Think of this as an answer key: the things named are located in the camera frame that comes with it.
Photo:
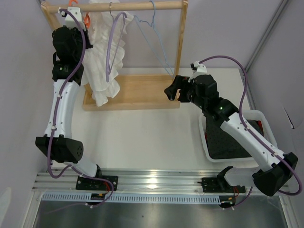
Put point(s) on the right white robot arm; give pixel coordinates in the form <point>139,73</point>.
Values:
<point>275,168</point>

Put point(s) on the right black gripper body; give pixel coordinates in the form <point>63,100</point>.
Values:
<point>198,101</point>

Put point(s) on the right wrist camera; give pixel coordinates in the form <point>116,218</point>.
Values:
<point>197,70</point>

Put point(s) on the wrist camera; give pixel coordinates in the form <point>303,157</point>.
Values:
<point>197,70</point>
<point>73,17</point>

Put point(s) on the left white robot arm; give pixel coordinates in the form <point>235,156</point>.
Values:
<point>57,143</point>

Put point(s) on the aluminium mounting rail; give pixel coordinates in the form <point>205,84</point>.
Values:
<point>133,181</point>

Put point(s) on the purple plastic hanger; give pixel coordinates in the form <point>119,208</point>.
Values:
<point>109,65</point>

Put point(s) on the perforated cable duct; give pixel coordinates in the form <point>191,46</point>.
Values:
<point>133,198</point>

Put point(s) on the black dotted garment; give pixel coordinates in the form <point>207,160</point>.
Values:
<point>221,147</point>

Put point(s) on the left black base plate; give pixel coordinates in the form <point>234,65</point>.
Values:
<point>90,184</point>

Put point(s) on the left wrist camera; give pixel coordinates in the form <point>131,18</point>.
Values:
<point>73,17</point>

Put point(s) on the red garment in basket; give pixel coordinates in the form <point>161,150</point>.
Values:
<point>259,123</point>

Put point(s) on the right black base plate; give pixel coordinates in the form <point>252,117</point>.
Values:
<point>215,185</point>

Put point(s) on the white plastic basket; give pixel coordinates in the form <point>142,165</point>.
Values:
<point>252,116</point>

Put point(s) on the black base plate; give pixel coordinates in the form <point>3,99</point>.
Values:
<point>215,185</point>
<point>90,184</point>

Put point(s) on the white pleated skirt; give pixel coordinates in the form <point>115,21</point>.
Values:
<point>95,58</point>

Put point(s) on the orange plastic hanger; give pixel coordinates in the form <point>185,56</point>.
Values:
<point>87,20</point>

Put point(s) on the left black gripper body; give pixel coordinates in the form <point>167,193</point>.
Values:
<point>78,36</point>

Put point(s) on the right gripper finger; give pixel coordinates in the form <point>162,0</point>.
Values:
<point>178,83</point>
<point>183,95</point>

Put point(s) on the wooden clothes rack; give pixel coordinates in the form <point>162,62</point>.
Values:
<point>139,91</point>

